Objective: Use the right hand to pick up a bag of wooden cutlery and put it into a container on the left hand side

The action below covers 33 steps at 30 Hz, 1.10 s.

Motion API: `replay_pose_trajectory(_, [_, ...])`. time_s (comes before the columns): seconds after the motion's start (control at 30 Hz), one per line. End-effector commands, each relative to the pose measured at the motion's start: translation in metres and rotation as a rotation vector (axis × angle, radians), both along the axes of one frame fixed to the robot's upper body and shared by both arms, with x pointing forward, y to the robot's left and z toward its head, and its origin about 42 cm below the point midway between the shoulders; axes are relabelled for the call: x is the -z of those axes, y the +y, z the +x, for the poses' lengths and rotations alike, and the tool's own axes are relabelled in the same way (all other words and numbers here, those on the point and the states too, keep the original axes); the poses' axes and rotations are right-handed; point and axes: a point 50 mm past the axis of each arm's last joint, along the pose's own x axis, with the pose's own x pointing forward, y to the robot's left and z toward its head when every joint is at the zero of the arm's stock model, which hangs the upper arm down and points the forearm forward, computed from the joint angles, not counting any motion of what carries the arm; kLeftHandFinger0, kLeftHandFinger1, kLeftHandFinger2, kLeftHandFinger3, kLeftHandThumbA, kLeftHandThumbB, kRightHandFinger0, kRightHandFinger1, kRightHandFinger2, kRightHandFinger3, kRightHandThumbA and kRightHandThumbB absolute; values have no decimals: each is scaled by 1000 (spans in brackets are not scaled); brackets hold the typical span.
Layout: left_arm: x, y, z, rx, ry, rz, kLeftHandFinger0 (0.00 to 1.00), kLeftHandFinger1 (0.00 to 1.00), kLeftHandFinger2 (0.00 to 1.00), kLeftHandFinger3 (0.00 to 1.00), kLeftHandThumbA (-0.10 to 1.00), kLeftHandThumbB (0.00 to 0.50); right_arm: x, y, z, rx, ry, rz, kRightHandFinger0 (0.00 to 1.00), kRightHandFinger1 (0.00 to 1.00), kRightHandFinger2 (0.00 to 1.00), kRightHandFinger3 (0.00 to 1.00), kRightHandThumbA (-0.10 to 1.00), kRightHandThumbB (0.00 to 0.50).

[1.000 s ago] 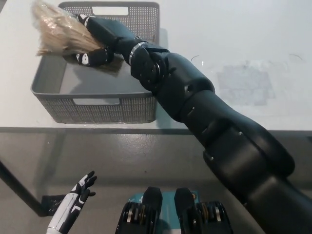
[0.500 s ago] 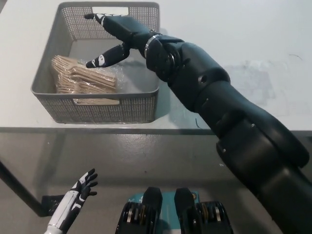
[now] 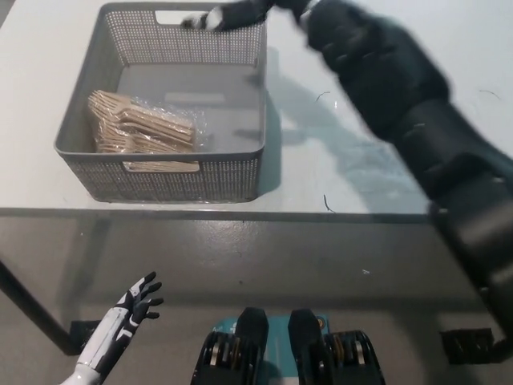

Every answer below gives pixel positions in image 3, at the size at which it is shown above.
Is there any grey perforated plastic basket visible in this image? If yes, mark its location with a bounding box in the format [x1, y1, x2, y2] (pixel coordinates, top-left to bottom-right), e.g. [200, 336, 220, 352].
[53, 1, 269, 203]

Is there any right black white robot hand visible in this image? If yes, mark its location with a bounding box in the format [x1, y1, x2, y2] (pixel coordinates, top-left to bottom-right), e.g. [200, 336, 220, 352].
[179, 0, 316, 33]

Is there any clear bag of wooden forks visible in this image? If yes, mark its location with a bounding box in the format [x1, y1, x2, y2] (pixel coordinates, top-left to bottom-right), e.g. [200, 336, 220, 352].
[87, 89, 202, 174]

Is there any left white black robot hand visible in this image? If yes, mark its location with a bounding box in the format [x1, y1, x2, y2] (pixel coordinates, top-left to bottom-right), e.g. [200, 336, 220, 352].
[76, 271, 165, 369]

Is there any black table foot plate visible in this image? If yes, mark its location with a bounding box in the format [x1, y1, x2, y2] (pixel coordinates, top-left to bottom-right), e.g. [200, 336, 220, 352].
[70, 319, 102, 355]
[438, 327, 495, 366]

